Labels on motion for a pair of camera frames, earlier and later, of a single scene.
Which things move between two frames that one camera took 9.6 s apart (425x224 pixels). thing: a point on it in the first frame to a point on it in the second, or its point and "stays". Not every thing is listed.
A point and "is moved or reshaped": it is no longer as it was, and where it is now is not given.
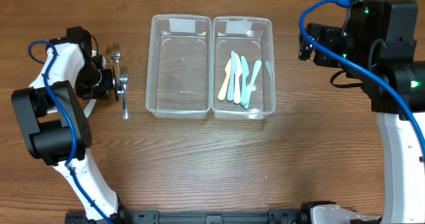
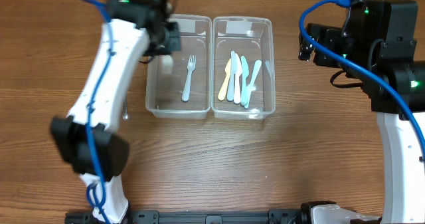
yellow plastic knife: [222, 94] stays
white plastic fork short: [89, 108] is moved or reshaped
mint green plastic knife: [244, 73] stays
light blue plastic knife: [250, 88] stays
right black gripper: [312, 42] stays
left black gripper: [111, 79] to [171, 37]
